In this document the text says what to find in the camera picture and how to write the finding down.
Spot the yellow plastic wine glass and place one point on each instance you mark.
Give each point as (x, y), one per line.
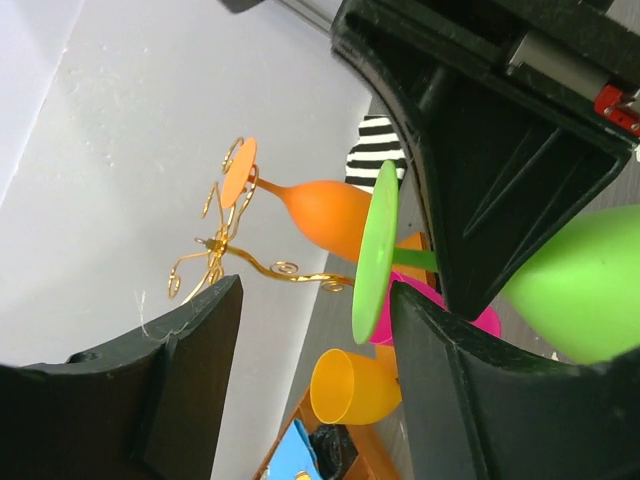
(352, 389)

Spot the black item in tray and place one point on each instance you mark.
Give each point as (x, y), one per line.
(334, 450)

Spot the wooden compartment tray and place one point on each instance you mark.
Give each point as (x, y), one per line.
(372, 462)

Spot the gold wire glass rack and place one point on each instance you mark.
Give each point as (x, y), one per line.
(220, 244)

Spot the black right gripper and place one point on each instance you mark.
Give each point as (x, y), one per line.
(500, 170)

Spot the blue patterned cloth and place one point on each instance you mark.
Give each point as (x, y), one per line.
(294, 457)

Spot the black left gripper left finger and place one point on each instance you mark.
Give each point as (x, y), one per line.
(145, 405)

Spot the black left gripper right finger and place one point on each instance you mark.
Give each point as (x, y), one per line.
(477, 407)

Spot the black white striped cloth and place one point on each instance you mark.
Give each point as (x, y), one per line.
(377, 142)

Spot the green plastic wine glass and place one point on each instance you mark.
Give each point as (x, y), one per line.
(580, 290)

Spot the orange plastic wine glass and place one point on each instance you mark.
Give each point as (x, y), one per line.
(329, 213)

